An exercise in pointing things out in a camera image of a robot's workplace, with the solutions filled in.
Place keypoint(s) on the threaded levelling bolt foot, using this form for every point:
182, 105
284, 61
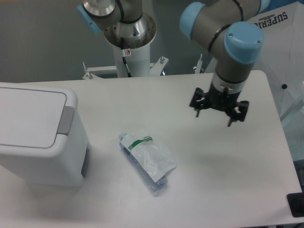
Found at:
198, 68

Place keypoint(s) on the white metal base frame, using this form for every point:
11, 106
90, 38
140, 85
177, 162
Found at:
127, 68

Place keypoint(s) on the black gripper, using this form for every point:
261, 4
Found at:
220, 100

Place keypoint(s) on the white Superior umbrella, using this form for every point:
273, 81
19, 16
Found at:
282, 55

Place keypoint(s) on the white pedestal with metal flange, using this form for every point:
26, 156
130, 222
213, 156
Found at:
132, 40

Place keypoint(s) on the black device at table edge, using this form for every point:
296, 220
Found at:
296, 204

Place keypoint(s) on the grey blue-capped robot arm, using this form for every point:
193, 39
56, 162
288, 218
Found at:
222, 29

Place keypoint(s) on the white push-top trash can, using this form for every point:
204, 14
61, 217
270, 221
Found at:
42, 138

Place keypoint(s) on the crushed clear plastic bottle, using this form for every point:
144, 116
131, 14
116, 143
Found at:
152, 159

